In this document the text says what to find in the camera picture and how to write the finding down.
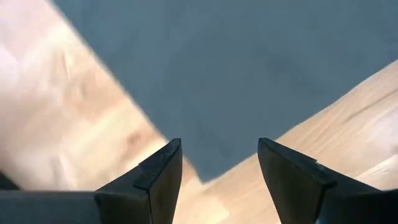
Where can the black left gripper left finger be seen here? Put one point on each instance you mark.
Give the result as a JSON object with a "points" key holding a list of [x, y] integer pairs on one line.
{"points": [[152, 193]]}

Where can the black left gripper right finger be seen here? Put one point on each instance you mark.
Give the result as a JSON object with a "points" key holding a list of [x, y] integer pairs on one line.
{"points": [[289, 186]]}

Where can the grey waffle-weave towel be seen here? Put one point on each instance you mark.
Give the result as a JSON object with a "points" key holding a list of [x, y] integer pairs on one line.
{"points": [[233, 77]]}

